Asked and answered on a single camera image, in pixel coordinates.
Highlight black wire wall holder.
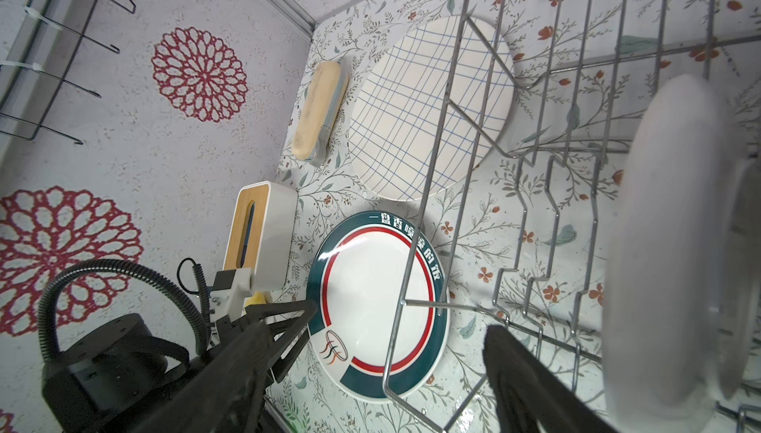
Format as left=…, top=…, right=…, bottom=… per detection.
left=1, top=0, right=137, bottom=149

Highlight silver wire dish rack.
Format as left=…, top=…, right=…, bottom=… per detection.
left=382, top=0, right=760, bottom=432

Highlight cream plate blue grid lines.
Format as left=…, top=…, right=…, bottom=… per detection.
left=349, top=17, right=514, bottom=201

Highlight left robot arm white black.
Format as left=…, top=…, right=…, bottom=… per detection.
left=38, top=259, right=317, bottom=432

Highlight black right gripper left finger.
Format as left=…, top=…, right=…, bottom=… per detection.
left=136, top=322, right=273, bottom=432

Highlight white plate green red rim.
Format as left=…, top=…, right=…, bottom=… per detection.
left=306, top=210, right=445, bottom=404

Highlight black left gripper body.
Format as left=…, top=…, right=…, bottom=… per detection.
left=209, top=268, right=255, bottom=344

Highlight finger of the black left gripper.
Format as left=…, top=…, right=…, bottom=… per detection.
left=245, top=299, right=317, bottom=385

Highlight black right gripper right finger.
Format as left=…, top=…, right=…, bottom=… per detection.
left=483, top=325, right=614, bottom=432

